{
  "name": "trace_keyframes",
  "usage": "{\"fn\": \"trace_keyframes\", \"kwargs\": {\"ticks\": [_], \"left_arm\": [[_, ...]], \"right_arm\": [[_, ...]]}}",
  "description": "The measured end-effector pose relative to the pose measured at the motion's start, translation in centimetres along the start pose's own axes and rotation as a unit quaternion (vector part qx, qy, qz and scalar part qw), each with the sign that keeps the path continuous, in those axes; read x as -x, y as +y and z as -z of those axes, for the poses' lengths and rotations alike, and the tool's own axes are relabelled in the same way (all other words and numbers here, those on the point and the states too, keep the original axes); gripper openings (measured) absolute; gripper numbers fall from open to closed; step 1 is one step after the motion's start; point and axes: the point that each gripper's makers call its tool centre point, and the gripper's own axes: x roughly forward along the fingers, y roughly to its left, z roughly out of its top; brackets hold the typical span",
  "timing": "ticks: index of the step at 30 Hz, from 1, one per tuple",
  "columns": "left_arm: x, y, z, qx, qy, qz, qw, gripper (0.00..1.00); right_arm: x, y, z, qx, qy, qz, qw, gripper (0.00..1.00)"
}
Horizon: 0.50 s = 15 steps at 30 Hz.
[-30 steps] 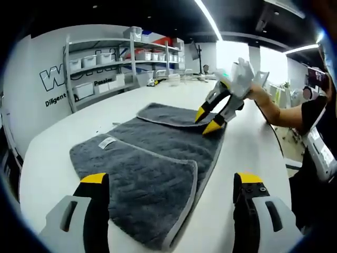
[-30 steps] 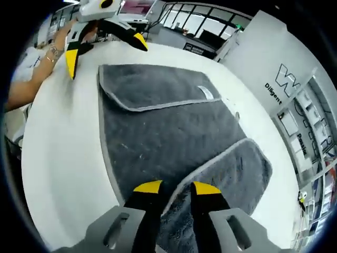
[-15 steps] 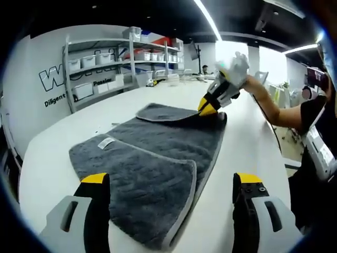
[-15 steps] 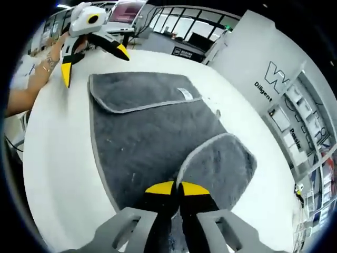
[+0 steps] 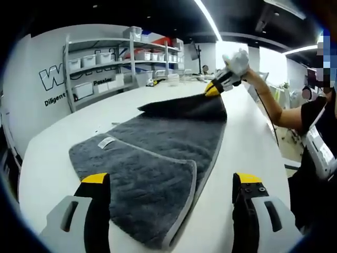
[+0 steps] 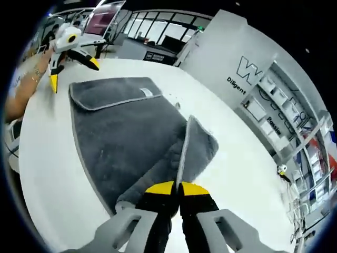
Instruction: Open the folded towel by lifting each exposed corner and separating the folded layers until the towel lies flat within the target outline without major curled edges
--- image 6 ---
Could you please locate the grey towel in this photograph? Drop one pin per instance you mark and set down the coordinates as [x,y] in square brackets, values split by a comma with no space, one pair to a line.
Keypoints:
[118,131]

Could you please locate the pink lit monitor screen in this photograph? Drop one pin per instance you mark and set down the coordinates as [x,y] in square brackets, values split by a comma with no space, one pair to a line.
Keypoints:
[101,19]

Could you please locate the black printed signboard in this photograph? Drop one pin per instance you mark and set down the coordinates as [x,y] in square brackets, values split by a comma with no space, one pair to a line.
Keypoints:
[158,56]

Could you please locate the black monitor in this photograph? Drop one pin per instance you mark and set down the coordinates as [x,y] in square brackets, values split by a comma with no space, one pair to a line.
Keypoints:
[171,43]

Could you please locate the small white yellow device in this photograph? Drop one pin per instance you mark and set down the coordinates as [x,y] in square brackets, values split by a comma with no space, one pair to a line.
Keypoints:
[283,168]

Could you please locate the rows of white storage bins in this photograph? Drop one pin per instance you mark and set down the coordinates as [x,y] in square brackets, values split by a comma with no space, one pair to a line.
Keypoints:
[256,109]

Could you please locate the grey metal shelving unit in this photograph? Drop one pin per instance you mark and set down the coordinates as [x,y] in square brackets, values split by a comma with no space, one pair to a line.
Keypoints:
[312,141]

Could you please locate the white lettered partition panel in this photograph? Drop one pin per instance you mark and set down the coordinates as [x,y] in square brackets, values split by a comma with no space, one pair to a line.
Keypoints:
[226,52]

